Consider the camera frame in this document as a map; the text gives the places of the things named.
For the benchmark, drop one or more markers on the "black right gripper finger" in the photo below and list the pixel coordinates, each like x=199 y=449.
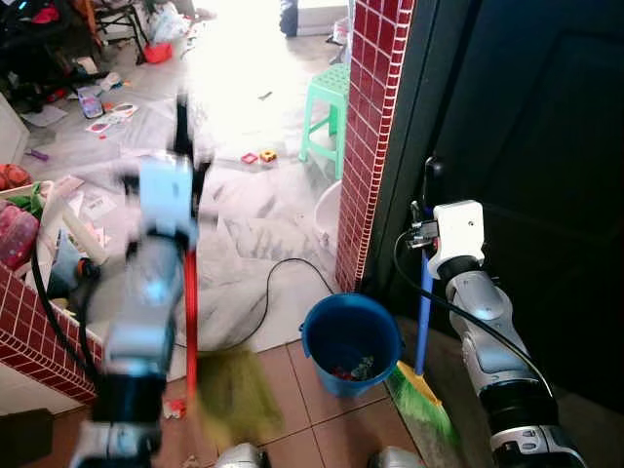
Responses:
x=435 y=177

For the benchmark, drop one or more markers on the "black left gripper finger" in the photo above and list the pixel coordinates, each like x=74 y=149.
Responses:
x=182 y=122

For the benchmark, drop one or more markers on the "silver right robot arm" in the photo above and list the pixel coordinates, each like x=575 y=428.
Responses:
x=487 y=322

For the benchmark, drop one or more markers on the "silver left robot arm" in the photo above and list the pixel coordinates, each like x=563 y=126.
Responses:
x=146 y=292

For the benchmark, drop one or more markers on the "small red floor toy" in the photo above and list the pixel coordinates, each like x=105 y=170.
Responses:
x=250 y=158

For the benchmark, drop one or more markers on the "small yellow floor toy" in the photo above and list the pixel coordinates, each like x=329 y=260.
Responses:
x=268 y=154

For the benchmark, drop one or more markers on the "red plastic basin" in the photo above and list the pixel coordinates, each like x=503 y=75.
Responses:
x=158 y=53

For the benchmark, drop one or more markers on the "black door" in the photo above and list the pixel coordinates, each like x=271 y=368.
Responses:
x=526 y=195

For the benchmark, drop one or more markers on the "blue grey toy phone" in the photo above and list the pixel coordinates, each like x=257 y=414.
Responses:
x=90 y=102

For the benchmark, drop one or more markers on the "white round basin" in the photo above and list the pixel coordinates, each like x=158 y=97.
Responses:
x=330 y=210

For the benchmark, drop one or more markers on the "black chair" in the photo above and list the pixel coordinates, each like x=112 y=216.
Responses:
x=122 y=19

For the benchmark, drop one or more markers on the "blue plastic bucket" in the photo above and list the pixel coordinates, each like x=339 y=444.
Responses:
x=351 y=336

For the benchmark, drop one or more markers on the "red plastic bag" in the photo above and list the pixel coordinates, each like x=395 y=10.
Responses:
x=15 y=234

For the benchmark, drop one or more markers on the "silver right robot leg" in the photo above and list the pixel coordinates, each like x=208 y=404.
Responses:
x=395 y=458

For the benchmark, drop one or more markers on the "silver robot leg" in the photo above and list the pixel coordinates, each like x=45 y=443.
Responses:
x=242 y=456
x=395 y=458

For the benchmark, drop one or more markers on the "red white litter scrap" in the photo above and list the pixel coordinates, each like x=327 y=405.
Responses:
x=174 y=408

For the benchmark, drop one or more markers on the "silver left robot leg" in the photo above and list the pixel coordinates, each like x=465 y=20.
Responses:
x=242 y=456

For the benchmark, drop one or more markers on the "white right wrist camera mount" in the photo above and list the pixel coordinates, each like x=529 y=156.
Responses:
x=458 y=234

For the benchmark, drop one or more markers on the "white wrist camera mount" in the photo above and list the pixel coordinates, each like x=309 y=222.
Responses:
x=458 y=234
x=166 y=195

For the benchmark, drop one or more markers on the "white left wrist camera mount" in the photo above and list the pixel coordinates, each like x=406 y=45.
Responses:
x=166 y=195

